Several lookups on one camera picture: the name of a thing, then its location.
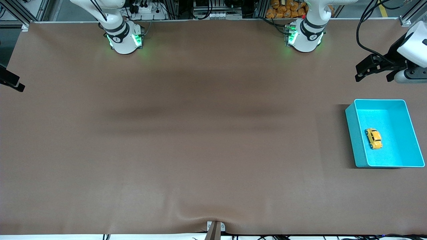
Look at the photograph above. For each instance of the aluminium frame profile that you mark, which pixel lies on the aluminium frame profile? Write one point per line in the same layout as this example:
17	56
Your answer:
41	8
412	12

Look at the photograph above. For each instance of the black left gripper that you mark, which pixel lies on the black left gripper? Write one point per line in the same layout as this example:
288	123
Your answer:
394	56

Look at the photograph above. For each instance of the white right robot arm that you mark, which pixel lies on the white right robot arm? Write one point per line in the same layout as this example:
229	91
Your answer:
124	40

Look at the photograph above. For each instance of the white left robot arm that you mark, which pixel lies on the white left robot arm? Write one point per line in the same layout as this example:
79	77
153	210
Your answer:
305	38

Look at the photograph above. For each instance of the white power strip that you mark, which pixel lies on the white power strip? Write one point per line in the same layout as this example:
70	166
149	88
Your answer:
151	15

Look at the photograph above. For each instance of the turquoise plastic bin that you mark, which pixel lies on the turquoise plastic bin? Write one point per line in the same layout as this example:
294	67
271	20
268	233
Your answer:
387	136

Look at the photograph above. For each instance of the yellow beetle toy car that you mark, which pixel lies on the yellow beetle toy car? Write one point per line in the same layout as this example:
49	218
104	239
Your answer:
374	138

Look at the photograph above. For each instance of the brown table mat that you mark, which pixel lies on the brown table mat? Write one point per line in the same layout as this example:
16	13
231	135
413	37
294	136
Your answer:
213	100

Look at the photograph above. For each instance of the white terminal block equipment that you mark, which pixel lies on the white terminal block equipment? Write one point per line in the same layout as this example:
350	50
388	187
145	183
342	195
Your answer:
217	15

